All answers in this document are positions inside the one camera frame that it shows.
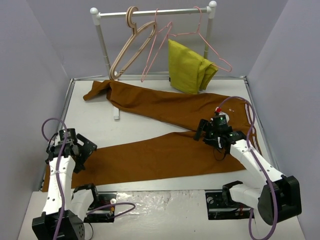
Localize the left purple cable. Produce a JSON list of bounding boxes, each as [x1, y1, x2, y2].
[[41, 117, 136, 240]]

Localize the wooden clothes hanger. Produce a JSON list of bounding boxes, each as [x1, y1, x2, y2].
[[109, 5, 159, 81]]

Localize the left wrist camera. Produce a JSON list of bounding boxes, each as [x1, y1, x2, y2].
[[46, 132, 62, 153]]

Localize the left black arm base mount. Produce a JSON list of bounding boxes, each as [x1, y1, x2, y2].
[[84, 192, 117, 223]]

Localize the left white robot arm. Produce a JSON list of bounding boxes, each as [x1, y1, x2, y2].
[[32, 128, 101, 240]]

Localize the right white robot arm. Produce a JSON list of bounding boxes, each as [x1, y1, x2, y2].
[[194, 114, 302, 226]]

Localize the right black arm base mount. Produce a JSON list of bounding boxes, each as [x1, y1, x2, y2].
[[205, 190, 250, 221]]

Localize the pink wire hanger holding trousers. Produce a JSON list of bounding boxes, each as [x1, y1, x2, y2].
[[167, 0, 233, 73]]

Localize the yellow-green folded trousers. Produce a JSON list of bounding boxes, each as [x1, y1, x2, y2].
[[168, 39, 218, 95]]

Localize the pink wire hanger, empty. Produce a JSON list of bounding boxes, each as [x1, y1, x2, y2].
[[140, 7, 174, 83]]

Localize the brown trousers with striped waistband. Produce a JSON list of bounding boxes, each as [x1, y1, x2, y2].
[[41, 79, 263, 193]]

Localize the white and silver clothes rack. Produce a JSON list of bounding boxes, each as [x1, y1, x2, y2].
[[89, 0, 218, 121]]

